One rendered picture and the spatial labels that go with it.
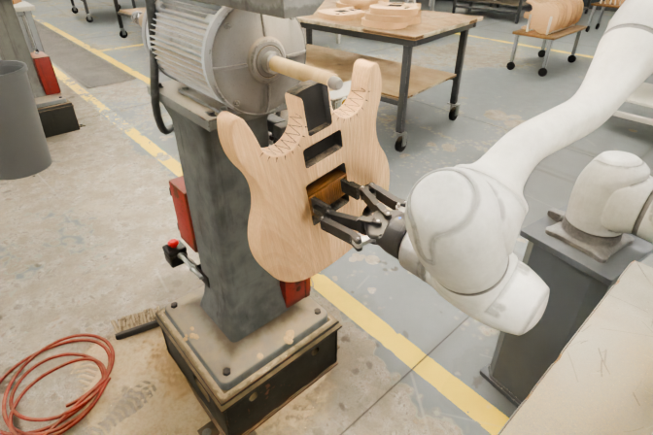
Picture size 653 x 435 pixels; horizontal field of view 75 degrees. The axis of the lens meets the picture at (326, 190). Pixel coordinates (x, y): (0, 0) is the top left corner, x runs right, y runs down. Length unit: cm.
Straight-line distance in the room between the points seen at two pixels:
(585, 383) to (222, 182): 91
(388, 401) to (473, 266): 132
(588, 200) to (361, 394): 104
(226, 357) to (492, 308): 107
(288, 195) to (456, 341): 138
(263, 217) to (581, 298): 101
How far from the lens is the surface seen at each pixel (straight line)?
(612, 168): 135
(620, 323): 89
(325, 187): 82
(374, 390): 180
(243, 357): 153
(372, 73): 82
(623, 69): 83
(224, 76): 94
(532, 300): 62
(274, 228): 78
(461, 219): 45
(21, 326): 239
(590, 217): 140
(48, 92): 439
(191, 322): 167
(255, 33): 95
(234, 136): 66
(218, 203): 123
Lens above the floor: 149
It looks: 31 degrees down
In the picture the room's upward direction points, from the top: straight up
